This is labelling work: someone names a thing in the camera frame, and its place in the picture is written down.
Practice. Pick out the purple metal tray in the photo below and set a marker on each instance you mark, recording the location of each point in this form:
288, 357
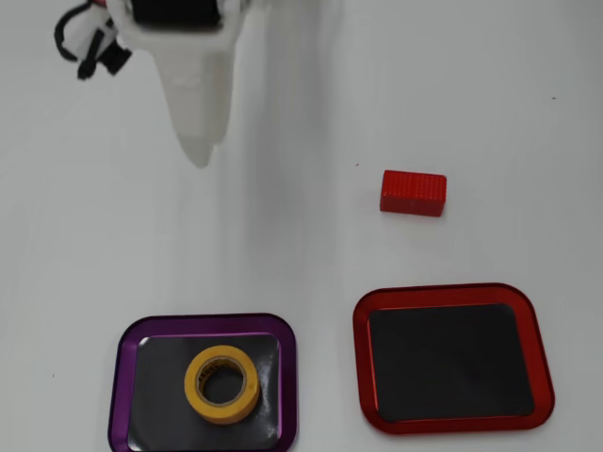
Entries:
121, 376

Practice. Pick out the small black connector plug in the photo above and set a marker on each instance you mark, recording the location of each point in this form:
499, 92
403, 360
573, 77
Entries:
117, 59

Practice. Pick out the yellow masking tape roll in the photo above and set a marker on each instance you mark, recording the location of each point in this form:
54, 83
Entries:
221, 416

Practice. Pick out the red textured block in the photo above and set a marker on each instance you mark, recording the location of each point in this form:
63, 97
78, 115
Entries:
412, 193

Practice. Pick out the red metal tray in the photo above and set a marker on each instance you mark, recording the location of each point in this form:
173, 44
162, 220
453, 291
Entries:
452, 294

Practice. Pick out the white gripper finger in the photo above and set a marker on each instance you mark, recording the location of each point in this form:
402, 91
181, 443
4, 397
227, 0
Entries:
223, 85
193, 108

